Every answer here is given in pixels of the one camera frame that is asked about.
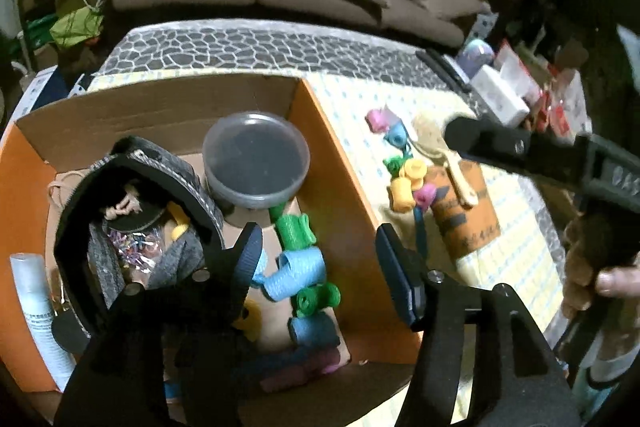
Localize round clear plastic container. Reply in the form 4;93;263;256
202;112;311;215

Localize green bag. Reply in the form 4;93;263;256
50;7;106;48

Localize tan cord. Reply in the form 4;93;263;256
47;172;91;208

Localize white plastic bottle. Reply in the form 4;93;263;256
10;253;76;390

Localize black remote control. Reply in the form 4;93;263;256
415;48;473;94

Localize pile of red packaging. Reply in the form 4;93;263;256
520;57;591;142

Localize orange cardboard box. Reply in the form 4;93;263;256
0;74;426;427

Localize white foam box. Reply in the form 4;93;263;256
470;67;531;125

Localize clear plastic packaging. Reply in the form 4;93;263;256
495;44;541;100

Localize person's right forearm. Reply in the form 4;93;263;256
570;347;636;408

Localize black rhinestone headband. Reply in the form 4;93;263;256
52;136;226;343

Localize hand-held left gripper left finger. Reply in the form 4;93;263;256
52;222;264;427

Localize teal comb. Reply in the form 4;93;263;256
400;142;430;258

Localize wooden hair brush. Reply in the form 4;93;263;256
410;112;478;208

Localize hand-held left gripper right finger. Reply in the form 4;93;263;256
375;223;583;427

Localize teal hair roller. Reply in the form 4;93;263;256
384;124;408;148

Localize yellow hair roller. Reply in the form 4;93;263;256
232;299;263;340
402;158;427;180
387;177;416;212

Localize purple round container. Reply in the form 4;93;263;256
457;38;496;75

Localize white printed carton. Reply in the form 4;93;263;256
15;67;58;118

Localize pink hair roller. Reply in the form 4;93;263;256
365;107;396;132
260;347;343;393
414;184;438;210

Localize black round disc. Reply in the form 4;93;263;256
52;312;91;354

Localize yellow checkered tablecloth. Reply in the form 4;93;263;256
87;69;571;427

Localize mosaic pattern desktop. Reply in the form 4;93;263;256
75;19;576;427

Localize person's right hand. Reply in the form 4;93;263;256
561;227;640;324

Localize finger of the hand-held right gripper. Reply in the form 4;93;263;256
444;116;587;194

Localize dark blue hair roller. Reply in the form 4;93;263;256
287;313;342;348

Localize light blue hair roller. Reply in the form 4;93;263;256
252;247;327;303

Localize bag of colourful hair ties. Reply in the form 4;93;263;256
107;227;166;275

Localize orange printed packet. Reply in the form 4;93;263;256
430;159;502;258

